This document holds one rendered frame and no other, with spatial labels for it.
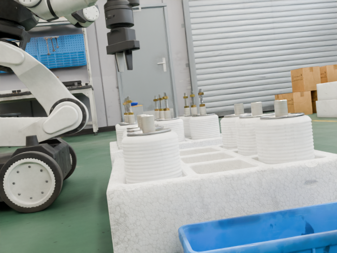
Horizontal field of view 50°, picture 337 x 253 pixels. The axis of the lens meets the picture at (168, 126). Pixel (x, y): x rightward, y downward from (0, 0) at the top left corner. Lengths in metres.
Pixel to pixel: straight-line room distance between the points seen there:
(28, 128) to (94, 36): 5.03
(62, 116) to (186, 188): 0.93
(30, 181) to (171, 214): 0.79
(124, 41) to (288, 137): 0.66
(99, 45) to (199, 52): 1.75
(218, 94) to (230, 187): 5.97
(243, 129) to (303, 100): 4.15
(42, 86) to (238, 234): 1.09
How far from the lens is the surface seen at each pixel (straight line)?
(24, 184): 1.28
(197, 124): 1.14
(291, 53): 7.13
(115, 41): 1.15
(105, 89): 6.29
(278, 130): 0.62
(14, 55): 1.47
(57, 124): 1.42
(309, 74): 4.94
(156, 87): 6.33
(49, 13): 1.24
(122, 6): 1.14
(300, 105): 4.85
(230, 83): 6.61
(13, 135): 1.50
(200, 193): 0.55
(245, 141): 0.74
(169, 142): 0.57
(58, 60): 6.26
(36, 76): 1.47
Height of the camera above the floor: 0.29
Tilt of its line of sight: 3 degrees down
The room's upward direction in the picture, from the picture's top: 7 degrees counter-clockwise
